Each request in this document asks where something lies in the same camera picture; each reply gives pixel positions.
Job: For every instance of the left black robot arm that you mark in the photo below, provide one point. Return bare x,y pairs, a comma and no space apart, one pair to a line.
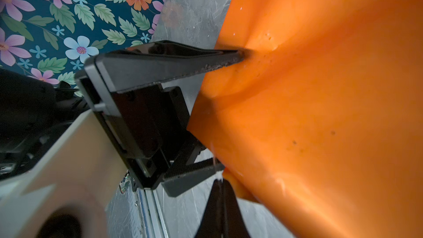
34,114

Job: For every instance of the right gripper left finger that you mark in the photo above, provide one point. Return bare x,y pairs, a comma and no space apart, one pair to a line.
211,223

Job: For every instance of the yellow orange wrapping paper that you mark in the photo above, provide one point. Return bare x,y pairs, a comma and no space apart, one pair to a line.
323,120

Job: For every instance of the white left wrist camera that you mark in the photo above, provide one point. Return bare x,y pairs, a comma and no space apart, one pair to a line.
72,184

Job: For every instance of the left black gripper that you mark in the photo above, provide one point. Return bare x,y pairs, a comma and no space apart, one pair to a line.
146,123

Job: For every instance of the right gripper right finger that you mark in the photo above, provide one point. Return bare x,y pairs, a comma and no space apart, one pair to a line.
233,224

